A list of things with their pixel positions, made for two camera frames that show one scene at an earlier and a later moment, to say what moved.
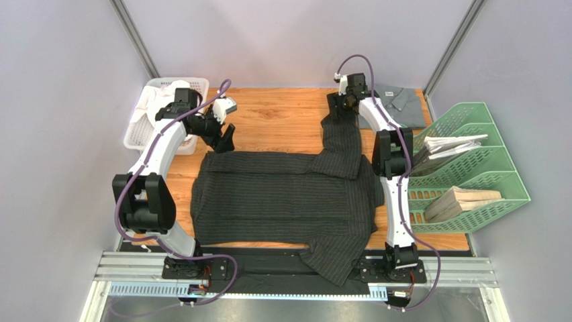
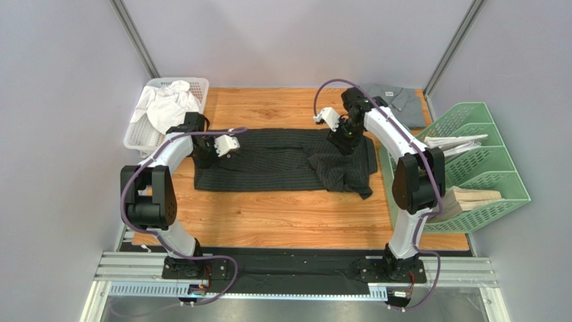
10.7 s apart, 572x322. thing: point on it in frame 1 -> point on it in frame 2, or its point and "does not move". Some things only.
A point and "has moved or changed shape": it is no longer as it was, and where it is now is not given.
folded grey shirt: (403, 104) does not move
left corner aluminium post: (135, 37) does not move
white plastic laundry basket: (137, 132) does not move
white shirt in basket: (152, 99) does not move
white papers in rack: (439, 146) does not move
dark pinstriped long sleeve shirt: (324, 202) has moved or changed shape
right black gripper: (336, 105) -> (344, 143)
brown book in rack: (460, 199) does not move
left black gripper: (225, 143) -> (201, 164)
